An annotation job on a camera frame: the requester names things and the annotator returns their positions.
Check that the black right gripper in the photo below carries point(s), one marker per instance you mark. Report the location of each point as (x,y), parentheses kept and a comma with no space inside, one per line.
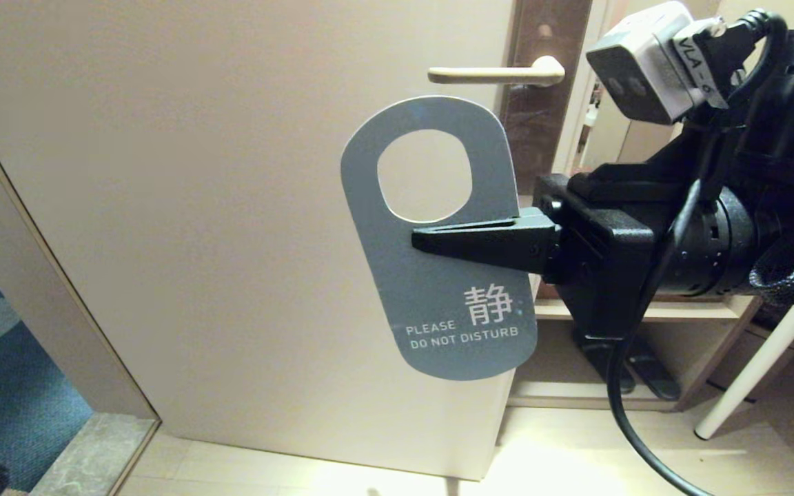
(604,275)

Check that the grey do-not-disturb door sign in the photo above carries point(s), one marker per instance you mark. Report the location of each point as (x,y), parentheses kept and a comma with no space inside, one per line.
(438,303)

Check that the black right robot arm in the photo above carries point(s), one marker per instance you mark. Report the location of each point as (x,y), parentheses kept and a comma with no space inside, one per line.
(783,103)

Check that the beige door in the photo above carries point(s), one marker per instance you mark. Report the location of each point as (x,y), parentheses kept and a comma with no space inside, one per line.
(231,207)

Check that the blue carpet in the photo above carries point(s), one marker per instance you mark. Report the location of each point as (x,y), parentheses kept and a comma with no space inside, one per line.
(4,413)

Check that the grey marble threshold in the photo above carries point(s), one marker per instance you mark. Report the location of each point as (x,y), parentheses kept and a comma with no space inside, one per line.
(94,455)

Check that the black slipper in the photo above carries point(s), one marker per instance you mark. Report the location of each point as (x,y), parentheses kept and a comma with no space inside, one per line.
(597,365)
(655,379)

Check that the white table leg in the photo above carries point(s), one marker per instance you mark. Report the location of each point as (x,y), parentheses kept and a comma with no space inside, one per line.
(762,358)

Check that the wall mirror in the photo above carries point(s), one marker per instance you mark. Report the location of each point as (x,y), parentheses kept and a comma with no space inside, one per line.
(611,145)

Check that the black right camera bracket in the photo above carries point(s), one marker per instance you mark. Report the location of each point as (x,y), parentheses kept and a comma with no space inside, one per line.
(645,179)

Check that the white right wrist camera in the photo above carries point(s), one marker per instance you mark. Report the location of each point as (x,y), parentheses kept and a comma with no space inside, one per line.
(645,62)

